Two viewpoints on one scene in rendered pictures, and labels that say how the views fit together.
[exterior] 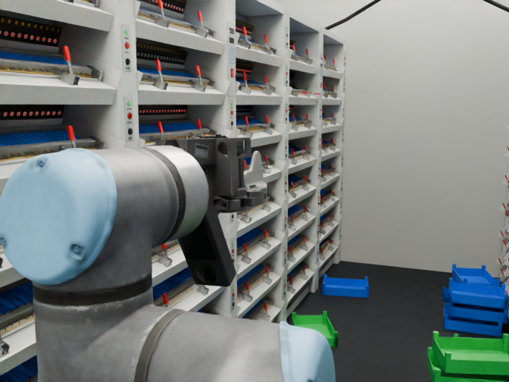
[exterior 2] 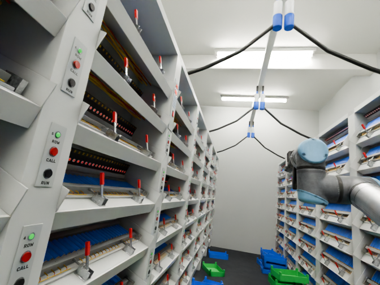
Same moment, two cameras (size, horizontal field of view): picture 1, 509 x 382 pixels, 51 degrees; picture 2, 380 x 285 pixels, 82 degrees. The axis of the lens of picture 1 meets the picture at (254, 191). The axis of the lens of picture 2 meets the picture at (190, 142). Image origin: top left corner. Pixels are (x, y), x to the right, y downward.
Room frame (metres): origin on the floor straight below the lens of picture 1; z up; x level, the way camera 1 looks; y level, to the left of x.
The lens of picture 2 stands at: (-0.28, 0.67, 0.98)
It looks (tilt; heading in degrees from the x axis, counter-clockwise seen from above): 12 degrees up; 351
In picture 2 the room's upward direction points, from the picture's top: 7 degrees clockwise
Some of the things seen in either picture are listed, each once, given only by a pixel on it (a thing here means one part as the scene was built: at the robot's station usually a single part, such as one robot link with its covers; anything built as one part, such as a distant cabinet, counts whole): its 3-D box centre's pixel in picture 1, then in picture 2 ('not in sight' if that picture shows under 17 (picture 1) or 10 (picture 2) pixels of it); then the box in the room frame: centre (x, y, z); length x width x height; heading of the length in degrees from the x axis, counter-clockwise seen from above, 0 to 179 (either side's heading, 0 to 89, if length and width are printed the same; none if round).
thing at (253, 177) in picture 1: (255, 174); not in sight; (0.65, 0.00, 1.16); 0.09 x 0.03 x 0.06; 155
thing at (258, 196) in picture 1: (244, 196); not in sight; (0.61, 0.01, 1.14); 0.09 x 0.05 x 0.02; 155
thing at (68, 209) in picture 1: (95, 211); (309, 154); (0.41, 0.13, 1.16); 0.12 x 0.09 x 0.10; 156
